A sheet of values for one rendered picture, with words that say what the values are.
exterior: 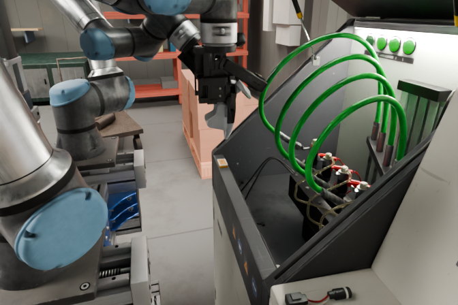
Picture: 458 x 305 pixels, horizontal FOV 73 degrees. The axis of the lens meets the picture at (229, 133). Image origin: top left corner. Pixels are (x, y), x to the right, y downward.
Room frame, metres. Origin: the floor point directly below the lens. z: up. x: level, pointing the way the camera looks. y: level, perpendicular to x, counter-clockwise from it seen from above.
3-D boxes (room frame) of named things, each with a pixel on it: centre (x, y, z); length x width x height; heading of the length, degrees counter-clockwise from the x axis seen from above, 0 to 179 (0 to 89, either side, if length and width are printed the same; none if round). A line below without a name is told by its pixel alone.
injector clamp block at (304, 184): (0.73, -0.28, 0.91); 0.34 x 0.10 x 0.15; 12
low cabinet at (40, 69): (5.70, 3.43, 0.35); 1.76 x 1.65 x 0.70; 105
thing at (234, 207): (0.79, -0.02, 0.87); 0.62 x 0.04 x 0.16; 12
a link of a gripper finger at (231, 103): (0.64, 0.00, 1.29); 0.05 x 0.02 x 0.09; 12
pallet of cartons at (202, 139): (3.29, 0.01, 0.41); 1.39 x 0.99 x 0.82; 11
